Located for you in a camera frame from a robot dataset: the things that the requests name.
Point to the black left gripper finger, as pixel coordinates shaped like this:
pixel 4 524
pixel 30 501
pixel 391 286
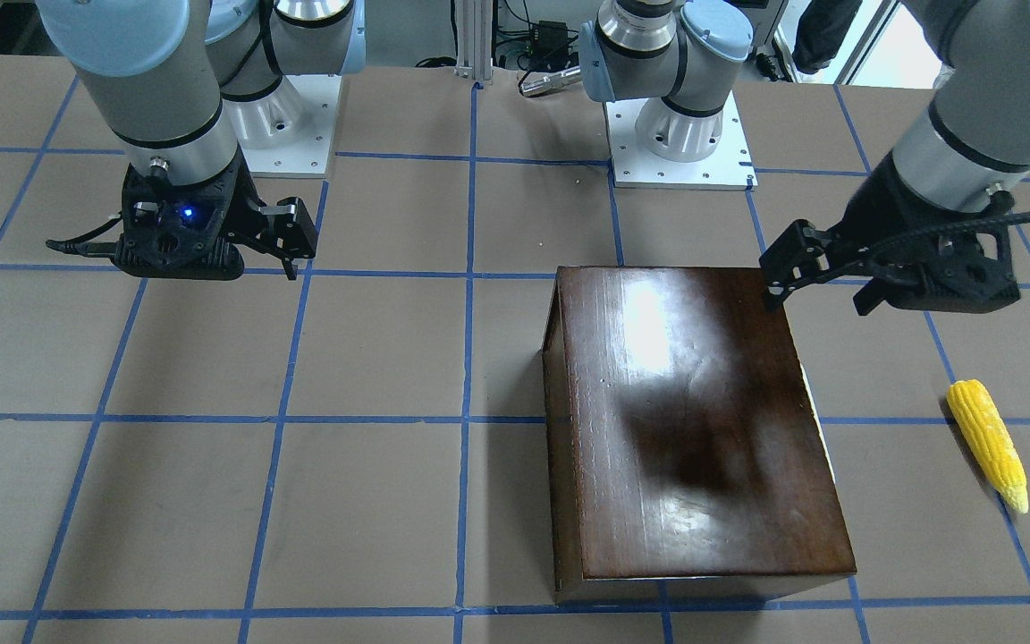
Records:
pixel 791 262
pixel 871 296

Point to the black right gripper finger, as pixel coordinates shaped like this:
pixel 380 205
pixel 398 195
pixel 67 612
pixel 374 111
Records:
pixel 290 232
pixel 284 251

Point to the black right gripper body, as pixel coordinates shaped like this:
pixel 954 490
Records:
pixel 244 199

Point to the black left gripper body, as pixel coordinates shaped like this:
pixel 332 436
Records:
pixel 883 212

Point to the wooden drawer with white handle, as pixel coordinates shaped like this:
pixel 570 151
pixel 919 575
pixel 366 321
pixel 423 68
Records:
pixel 818 423

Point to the yellow toy corn cob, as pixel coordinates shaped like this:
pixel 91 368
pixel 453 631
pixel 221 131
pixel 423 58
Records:
pixel 990 442

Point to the dark brown wooden drawer cabinet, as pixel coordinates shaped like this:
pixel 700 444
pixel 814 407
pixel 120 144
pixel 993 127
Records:
pixel 681 446

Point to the silver cylindrical tool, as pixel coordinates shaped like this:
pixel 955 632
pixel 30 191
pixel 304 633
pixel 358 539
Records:
pixel 550 83

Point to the black electronics box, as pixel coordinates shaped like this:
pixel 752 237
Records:
pixel 547 36

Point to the black camera mount image left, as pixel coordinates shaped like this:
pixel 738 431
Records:
pixel 176 237

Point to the black camera mount image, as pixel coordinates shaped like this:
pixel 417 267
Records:
pixel 959 268
pixel 176 237

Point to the black cable image left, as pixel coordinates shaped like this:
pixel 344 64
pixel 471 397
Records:
pixel 86 244

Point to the black camera mount image right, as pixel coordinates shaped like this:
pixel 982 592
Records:
pixel 959 268

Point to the white base plate image left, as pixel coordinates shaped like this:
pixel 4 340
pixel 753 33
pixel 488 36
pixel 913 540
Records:
pixel 291 133

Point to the white base plate image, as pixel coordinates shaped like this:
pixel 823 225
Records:
pixel 655 148
pixel 291 133

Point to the white base plate image right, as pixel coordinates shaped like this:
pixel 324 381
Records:
pixel 655 148

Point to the aluminium frame post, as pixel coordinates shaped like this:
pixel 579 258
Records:
pixel 474 25

